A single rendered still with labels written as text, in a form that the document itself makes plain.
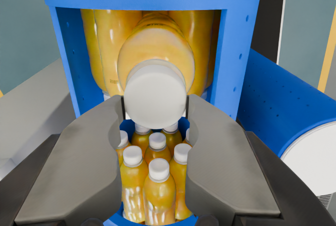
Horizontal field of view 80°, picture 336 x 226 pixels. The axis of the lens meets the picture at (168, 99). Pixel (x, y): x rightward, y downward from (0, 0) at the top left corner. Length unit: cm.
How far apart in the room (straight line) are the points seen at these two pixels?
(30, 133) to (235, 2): 53
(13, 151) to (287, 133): 67
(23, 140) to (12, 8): 122
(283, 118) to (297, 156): 11
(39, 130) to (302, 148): 68
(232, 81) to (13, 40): 162
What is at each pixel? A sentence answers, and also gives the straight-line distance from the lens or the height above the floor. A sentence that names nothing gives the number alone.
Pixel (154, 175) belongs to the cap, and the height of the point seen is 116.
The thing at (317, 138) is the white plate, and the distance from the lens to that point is 64.
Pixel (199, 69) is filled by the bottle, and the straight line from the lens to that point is 32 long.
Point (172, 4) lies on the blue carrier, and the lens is 19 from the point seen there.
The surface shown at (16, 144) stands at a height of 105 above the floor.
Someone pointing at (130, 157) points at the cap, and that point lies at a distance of 42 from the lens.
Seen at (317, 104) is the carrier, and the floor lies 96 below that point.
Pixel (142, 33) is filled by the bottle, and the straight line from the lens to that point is 16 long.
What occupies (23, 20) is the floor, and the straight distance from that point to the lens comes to 168.
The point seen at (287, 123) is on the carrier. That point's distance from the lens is 65.
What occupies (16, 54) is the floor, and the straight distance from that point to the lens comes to 178.
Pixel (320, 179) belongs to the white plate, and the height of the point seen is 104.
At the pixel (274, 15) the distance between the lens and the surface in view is 145.
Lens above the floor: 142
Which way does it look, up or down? 62 degrees down
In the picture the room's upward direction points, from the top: 175 degrees clockwise
